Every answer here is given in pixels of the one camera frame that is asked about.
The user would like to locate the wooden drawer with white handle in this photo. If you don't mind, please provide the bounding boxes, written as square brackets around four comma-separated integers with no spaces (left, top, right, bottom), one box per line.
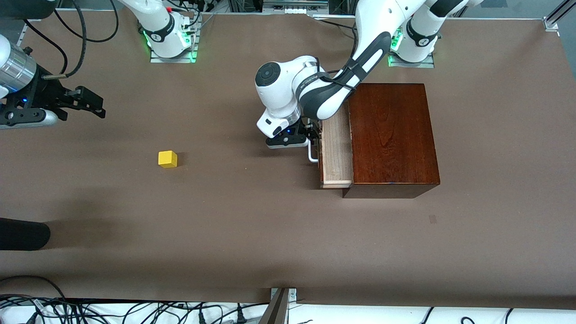
[307,106,354,189]

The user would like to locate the yellow cube block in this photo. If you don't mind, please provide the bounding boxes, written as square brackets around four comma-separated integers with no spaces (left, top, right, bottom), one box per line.
[158,150,178,169]

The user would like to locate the dark brown wooden drawer cabinet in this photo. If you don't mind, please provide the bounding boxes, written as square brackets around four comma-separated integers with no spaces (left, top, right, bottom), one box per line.
[342,82,441,199]

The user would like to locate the brown table cover sheet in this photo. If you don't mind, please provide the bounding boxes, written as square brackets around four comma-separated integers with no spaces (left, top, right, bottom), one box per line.
[0,10,576,311]

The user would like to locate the black cylindrical object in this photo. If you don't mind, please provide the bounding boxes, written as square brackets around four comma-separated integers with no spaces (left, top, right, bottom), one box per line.
[0,218,51,251]

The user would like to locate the thin black looping cable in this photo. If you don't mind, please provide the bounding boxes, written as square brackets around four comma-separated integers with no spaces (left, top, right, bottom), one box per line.
[53,0,120,44]

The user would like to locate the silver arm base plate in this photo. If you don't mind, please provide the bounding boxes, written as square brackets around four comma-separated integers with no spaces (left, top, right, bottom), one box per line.
[388,50,435,68]
[150,18,199,63]

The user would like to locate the black base power cable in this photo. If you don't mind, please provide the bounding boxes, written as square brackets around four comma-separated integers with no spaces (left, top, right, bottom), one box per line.
[320,19,357,30]

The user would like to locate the silver aluminium rail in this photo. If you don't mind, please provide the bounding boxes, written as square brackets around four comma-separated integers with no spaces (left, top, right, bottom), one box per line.
[262,0,329,15]

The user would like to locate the aluminium corner bracket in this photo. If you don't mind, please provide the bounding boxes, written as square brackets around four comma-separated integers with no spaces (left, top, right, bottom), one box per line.
[270,288,297,304]

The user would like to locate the black arching floor cable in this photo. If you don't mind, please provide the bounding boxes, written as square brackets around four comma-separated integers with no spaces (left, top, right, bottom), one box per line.
[0,274,67,301]

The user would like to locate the grey metal post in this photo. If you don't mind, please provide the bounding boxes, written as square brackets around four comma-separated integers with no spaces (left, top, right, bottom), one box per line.
[259,288,291,324]

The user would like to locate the tangled black floor cables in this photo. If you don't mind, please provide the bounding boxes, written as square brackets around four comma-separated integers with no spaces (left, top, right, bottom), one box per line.
[0,294,270,324]

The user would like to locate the aluminium frame corner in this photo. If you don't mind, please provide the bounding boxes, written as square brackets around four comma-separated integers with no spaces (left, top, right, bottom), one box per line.
[543,0,576,32]

